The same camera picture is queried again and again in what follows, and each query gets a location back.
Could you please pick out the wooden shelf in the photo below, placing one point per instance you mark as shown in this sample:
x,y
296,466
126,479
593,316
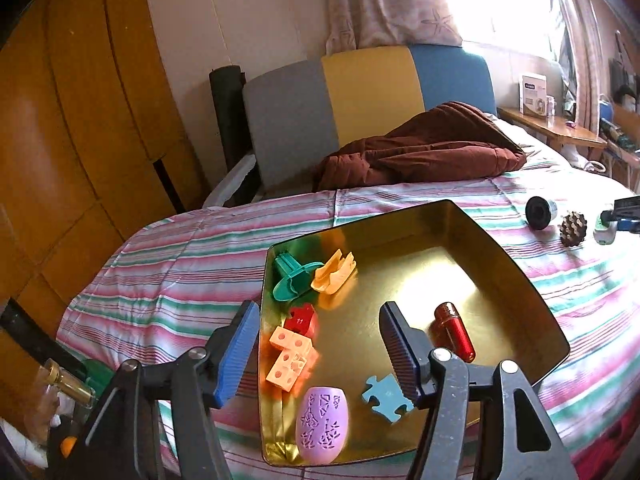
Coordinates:
x,y
550,127

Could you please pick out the grey yellow blue headboard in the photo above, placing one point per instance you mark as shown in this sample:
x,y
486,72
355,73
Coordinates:
x,y
370,95

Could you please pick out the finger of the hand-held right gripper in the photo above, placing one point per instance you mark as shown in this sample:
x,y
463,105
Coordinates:
x,y
627,206
625,223

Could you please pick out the white quilt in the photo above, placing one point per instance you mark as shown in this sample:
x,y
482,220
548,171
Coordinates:
x,y
530,147

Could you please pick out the brown spiky ball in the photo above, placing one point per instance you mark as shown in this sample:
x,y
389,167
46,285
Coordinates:
x,y
572,230

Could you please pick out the black rolled mat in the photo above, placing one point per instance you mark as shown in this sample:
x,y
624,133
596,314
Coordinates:
x,y
225,110

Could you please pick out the window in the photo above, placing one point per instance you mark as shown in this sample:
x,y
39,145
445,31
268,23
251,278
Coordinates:
x,y
500,5

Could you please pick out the teal puzzle piece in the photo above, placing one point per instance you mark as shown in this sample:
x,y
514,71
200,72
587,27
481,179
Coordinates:
x,y
385,395

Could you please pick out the white bed rail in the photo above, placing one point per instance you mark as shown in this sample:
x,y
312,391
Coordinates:
x,y
230,182

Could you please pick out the floral curtain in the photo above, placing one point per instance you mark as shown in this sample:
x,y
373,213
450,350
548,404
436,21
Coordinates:
x,y
570,35
380,5

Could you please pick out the white green plug adapter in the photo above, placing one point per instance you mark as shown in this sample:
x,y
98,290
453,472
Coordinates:
x,y
602,235

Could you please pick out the orange plastic clip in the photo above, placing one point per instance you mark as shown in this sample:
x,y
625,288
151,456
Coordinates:
x,y
332,275

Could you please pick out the wooden wardrobe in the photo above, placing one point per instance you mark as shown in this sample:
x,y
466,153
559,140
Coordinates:
x,y
75,110

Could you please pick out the red cube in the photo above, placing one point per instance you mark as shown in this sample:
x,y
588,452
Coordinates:
x,y
300,320

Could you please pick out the purple patterned egg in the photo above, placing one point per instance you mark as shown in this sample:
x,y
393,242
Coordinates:
x,y
320,425

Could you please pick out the red metal cylinder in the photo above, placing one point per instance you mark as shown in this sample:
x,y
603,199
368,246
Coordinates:
x,y
452,332

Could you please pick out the brown blanket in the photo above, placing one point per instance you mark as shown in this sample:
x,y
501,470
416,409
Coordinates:
x,y
425,155

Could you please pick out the cluttered wooden desk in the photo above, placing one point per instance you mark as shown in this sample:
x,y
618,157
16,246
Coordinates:
x,y
622,140

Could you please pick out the white box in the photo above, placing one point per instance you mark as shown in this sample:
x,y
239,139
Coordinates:
x,y
534,95

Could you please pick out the black cylinder cap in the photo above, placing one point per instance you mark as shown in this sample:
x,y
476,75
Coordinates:
x,y
540,212

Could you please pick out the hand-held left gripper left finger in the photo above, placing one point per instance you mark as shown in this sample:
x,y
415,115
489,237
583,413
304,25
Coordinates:
x,y
237,355

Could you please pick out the teal plastic toy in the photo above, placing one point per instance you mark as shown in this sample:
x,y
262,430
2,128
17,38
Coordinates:
x,y
290,285

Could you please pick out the orange holed block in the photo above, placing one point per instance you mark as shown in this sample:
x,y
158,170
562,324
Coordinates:
x,y
290,341
287,372

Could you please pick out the gold metal tray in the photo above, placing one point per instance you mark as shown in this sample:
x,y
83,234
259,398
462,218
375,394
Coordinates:
x,y
400,260

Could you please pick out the green plastic object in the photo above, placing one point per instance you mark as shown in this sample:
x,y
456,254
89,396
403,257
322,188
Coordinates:
x,y
100,371

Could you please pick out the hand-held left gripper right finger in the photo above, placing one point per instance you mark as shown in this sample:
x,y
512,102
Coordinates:
x,y
400,350

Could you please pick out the brass capped bottle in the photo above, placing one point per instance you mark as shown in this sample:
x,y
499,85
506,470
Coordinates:
x,y
70,382

